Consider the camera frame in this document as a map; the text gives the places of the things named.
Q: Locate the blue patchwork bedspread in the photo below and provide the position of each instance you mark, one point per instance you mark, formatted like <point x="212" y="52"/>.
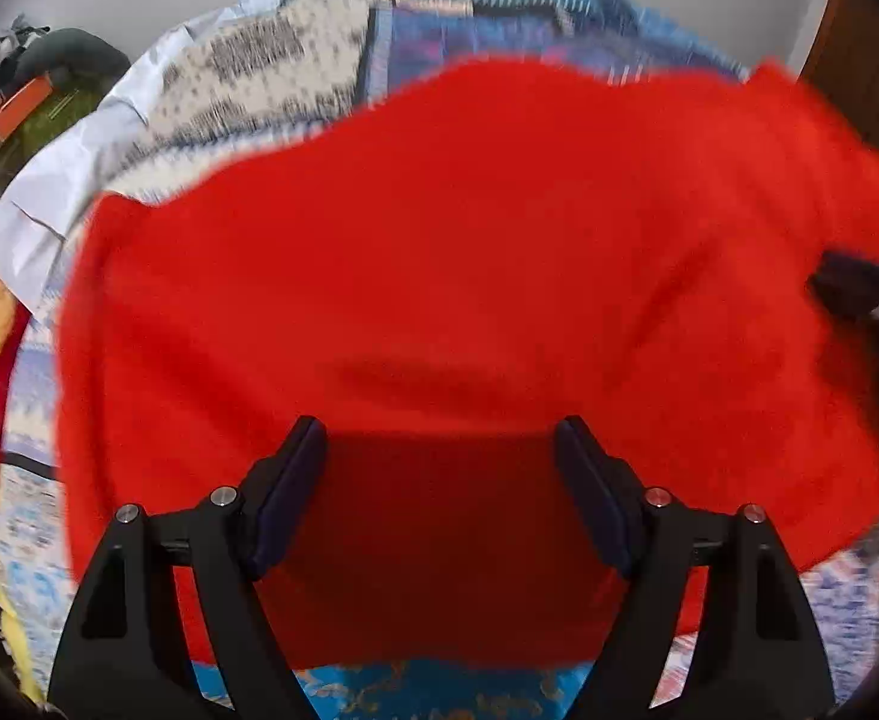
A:
<point x="715" y="619"/>

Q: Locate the red jacket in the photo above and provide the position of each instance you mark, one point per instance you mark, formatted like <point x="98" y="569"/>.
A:
<point x="440" y="278"/>

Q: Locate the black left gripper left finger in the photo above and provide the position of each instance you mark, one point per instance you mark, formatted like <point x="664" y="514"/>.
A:
<point x="167" y="621"/>

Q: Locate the white shirt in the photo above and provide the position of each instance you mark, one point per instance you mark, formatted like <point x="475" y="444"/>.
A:
<point x="50" y="194"/>

